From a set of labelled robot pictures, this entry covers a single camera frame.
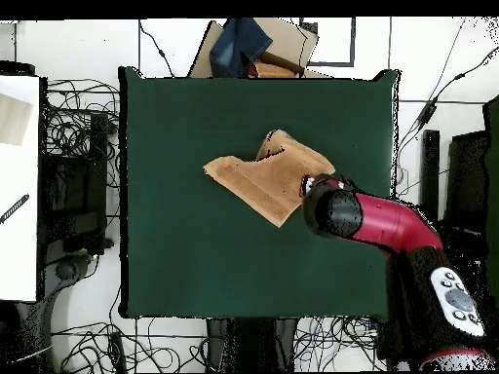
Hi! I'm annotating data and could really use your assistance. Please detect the black flat panel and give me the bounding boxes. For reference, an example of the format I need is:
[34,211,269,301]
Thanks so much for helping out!
[442,130,491,235]

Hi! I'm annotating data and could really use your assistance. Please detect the black rectangular floor frame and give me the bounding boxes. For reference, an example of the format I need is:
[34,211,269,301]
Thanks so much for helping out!
[298,17,357,68]

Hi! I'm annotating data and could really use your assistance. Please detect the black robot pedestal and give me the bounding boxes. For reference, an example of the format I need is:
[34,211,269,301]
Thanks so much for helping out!
[205,317,299,373]

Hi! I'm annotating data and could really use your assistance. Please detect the black striped stick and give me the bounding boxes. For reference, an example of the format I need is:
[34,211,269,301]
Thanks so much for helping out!
[0,193,31,225]

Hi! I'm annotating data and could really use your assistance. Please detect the black cable with adapter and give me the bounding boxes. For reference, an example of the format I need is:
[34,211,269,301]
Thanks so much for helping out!
[395,45,499,165]

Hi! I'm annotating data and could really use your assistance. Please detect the brown cardboard box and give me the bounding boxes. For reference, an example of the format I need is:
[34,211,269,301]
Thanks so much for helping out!
[187,17,332,80]

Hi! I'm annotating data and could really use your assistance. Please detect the tangle of black cables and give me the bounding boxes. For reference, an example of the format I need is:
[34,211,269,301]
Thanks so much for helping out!
[43,77,122,188]
[50,317,208,373]
[293,316,387,371]

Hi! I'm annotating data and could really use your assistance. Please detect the dark green table cloth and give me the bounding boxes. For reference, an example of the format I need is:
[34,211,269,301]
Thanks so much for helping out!
[118,65,401,319]

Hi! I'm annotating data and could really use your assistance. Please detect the dark brown cloth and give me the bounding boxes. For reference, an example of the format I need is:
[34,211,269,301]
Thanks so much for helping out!
[254,50,306,76]

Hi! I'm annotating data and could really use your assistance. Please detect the beige box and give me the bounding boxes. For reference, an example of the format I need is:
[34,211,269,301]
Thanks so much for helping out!
[0,93,34,147]

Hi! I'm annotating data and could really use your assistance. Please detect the white side table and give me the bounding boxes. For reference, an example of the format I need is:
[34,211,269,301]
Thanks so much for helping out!
[0,74,42,303]

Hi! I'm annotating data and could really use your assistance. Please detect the dark green draped cloth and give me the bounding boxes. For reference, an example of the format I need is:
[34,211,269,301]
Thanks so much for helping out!
[481,93,499,309]

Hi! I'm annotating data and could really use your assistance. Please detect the black low box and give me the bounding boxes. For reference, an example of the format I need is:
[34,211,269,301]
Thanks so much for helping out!
[0,58,37,77]

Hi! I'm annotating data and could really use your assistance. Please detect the black power strip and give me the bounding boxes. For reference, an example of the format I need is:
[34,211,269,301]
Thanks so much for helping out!
[107,329,129,374]

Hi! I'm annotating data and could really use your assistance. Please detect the orange terry towel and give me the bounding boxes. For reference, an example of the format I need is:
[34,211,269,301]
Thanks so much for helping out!
[202,129,336,229]

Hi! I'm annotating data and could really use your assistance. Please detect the black equipment rack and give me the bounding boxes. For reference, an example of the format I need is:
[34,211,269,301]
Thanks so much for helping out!
[40,111,111,266]

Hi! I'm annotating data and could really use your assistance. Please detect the black floor cable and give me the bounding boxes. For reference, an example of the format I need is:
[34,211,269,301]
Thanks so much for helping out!
[137,19,175,78]

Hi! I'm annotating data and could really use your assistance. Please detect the black upright bar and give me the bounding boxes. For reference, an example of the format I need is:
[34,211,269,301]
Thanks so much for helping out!
[418,129,441,225]

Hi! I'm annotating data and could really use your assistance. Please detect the orange cloth in box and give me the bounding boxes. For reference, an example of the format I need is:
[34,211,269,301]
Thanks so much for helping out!
[247,59,301,80]

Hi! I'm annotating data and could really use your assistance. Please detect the blue denim jeans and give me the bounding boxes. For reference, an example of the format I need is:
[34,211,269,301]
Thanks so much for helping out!
[209,17,274,79]

